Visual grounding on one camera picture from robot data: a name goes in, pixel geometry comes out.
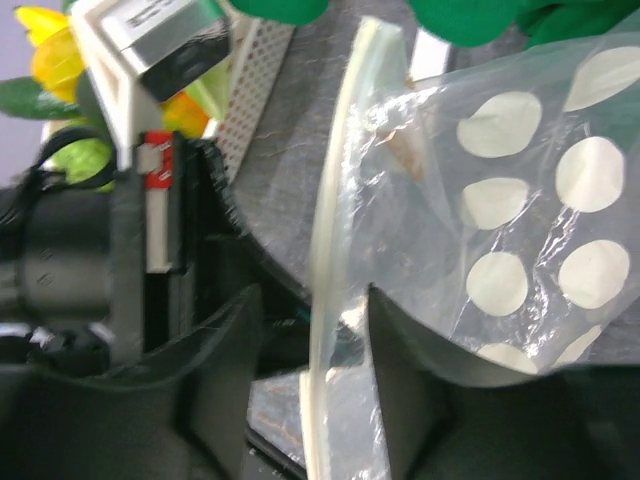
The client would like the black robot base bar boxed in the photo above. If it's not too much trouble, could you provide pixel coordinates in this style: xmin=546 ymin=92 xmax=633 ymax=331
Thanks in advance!
xmin=249 ymin=299 xmax=378 ymax=479

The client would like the green custard apple toy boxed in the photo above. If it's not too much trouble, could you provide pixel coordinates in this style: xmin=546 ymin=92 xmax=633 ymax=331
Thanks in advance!
xmin=50 ymin=139 xmax=112 ymax=184

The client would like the yellow banana toy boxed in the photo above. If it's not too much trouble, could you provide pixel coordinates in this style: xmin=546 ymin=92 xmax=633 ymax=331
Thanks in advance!
xmin=14 ymin=6 xmax=85 ymax=103

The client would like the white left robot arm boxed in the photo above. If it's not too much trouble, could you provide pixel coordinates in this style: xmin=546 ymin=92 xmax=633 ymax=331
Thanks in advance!
xmin=1 ymin=132 xmax=263 ymax=479

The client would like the white perforated fruit basket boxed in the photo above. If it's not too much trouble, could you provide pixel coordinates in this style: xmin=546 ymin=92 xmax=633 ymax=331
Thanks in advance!
xmin=204 ymin=16 xmax=294 ymax=180

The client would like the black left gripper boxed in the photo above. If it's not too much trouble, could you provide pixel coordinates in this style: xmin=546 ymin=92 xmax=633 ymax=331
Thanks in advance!
xmin=1 ymin=131 xmax=262 ymax=479

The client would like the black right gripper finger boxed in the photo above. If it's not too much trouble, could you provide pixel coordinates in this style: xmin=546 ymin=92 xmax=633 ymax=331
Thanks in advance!
xmin=368 ymin=287 xmax=639 ymax=479

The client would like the clear polka dot zip bag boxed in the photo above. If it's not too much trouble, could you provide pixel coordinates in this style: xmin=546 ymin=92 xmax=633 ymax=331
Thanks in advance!
xmin=308 ymin=15 xmax=639 ymax=479

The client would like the yellow orange fruit toy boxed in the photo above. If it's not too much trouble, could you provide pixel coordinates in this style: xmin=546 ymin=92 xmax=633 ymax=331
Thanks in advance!
xmin=161 ymin=91 xmax=210 ymax=138

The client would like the green t-shirt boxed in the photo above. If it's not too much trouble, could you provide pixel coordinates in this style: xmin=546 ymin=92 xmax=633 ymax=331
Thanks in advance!
xmin=227 ymin=0 xmax=640 ymax=51

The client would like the green cucumber toy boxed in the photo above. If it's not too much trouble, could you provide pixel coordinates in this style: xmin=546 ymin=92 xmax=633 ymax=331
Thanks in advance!
xmin=0 ymin=76 xmax=81 ymax=121

